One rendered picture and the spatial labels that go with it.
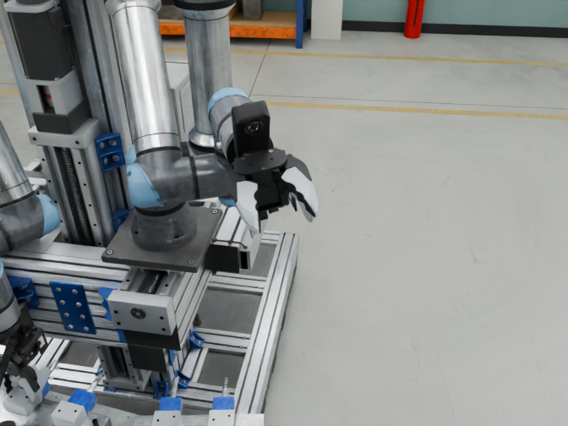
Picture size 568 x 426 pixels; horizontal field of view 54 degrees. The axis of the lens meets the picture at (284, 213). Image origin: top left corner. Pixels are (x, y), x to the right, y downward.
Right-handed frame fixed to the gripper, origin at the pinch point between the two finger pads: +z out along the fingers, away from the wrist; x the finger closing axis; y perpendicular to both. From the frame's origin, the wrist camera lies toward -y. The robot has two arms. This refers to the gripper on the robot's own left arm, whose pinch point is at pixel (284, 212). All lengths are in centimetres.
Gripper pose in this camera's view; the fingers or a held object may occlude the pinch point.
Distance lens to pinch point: 65.6
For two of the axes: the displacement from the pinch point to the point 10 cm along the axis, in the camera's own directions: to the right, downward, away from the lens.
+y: 1.3, 7.8, 6.1
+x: -9.5, 2.7, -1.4
